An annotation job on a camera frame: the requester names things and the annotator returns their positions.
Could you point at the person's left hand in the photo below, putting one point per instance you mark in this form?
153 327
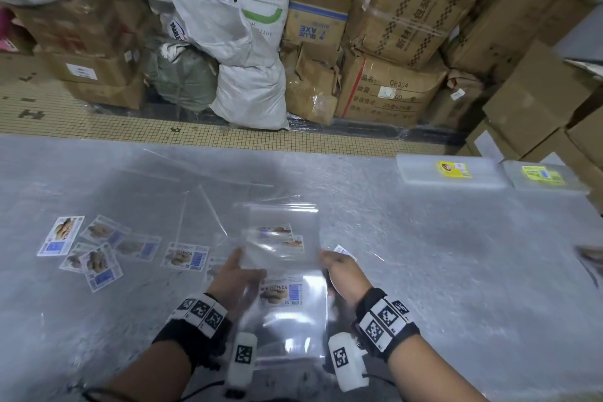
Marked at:
233 284

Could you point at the person's right hand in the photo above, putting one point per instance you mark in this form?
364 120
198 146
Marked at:
346 277

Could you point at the stack of clear bags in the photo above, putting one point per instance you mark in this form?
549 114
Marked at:
282 321

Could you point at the clear bags with labels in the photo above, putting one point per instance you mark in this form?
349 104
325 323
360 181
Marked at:
118 246

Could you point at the bag pack with green label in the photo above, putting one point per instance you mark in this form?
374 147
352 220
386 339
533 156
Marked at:
570 180

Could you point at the person's right forearm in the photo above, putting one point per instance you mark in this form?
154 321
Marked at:
433 373

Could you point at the person's left forearm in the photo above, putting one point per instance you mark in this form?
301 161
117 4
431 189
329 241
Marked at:
151 373

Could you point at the grey table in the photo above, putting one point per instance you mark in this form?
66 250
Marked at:
471 251

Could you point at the plain white sack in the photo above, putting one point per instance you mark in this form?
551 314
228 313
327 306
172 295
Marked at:
249 98

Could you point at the cardboard box with red print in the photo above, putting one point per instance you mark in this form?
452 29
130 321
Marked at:
386 91

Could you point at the torn brown cardboard box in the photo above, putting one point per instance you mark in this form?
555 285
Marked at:
308 86

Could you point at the small labelled brown box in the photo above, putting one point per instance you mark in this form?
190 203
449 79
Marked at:
454 100

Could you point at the grey-green sack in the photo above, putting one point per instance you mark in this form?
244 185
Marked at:
183 76

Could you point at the low cardboard box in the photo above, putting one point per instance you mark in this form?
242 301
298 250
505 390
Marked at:
106 95

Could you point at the cardboard box with white label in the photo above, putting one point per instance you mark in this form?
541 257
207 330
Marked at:
103 69

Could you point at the cardboard boxes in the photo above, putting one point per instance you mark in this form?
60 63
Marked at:
532 105

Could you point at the cardboard box with blue stripe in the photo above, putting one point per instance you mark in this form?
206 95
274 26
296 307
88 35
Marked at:
315 22

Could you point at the crumpled white sack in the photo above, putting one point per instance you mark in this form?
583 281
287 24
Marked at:
212 27

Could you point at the cardboard box with checker pattern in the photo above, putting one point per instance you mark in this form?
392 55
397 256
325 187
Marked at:
410 10

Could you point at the large brown cardboard box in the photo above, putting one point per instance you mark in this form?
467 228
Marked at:
513 25

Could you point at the dark cardboard box red marks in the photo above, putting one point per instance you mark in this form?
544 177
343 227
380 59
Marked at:
70 25

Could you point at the white cardboard sheet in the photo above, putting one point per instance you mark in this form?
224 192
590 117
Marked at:
586 68

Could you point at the small cardboard box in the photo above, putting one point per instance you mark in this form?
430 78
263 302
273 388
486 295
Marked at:
21 41

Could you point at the pink plastic bag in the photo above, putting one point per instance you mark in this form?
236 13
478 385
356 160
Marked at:
7 32

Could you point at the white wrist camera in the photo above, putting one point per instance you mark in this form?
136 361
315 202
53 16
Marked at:
241 361
347 361

